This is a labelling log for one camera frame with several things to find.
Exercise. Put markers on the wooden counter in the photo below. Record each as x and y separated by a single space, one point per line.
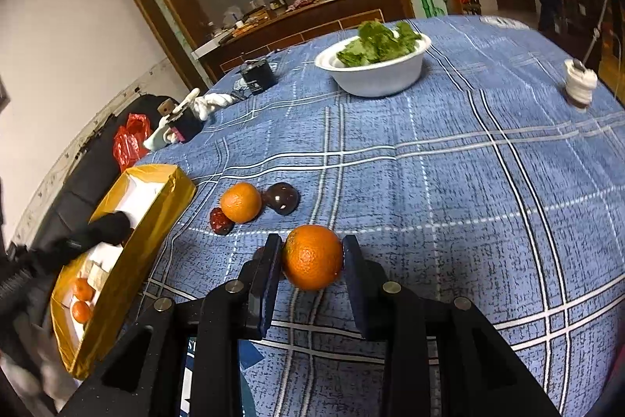
302 21

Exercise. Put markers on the deep orange orange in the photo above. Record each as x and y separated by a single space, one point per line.
312 257

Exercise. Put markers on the dark plum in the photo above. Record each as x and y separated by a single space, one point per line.
282 198

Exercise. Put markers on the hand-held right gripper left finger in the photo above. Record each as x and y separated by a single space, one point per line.
267 285

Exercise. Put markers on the white glove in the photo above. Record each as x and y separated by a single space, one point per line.
157 138
215 103

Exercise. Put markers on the white bowl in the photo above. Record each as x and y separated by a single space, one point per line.
381 77

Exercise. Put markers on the person's left forearm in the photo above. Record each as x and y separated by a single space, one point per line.
34 368

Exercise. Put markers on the small orange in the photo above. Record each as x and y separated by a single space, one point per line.
81 312
84 290

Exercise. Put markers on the green lettuce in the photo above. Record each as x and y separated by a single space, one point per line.
381 43

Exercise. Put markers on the red plastic bag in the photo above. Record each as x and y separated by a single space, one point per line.
129 142

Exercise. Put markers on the black cup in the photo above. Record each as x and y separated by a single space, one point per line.
257 76

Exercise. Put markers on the white ribbed lid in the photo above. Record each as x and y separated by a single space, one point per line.
580 82

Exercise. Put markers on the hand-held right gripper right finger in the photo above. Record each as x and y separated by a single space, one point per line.
355 287

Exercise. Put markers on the red date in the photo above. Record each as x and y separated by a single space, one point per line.
219 221

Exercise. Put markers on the black bag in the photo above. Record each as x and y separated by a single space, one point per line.
88 182

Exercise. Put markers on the large yellow-orange orange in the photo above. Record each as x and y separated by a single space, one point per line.
240 202

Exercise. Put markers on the white box with yellow tape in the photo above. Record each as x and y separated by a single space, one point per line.
141 226

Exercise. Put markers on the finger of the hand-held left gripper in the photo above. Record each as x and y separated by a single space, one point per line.
102 229

